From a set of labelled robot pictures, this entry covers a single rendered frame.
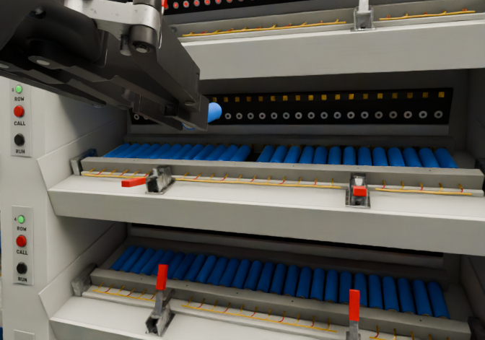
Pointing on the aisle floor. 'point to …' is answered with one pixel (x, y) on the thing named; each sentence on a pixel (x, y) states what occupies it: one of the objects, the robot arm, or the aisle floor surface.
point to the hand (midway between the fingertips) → (174, 105)
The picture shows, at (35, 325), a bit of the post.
